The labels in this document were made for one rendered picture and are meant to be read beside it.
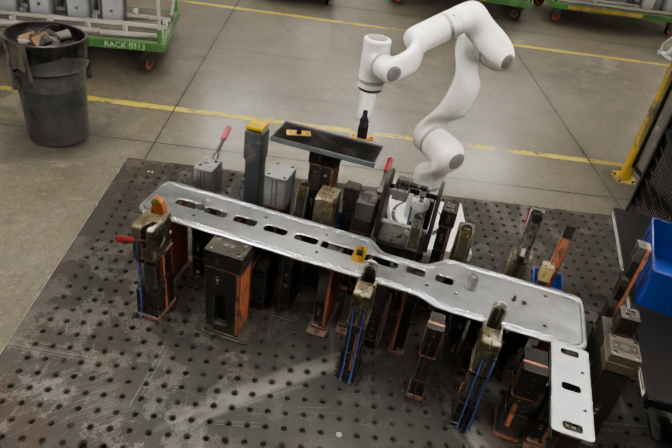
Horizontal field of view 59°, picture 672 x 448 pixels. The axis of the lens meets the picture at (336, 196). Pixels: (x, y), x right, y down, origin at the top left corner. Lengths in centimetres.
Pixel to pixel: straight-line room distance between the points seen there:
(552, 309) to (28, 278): 246
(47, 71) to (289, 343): 266
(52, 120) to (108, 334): 247
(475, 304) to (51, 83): 310
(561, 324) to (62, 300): 152
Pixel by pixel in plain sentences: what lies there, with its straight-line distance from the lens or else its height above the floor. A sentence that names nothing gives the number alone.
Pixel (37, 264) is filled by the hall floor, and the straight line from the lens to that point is 337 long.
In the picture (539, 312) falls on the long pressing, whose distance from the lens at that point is 179.
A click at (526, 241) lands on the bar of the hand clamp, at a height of 111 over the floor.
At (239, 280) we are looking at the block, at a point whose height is 95.
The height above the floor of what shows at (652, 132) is 46.
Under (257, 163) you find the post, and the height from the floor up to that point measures 102.
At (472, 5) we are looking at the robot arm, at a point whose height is 165.
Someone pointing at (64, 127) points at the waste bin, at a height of 15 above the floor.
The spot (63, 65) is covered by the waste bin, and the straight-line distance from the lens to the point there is 405.
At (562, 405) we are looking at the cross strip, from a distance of 158.
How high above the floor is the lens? 211
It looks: 33 degrees down
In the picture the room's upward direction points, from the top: 9 degrees clockwise
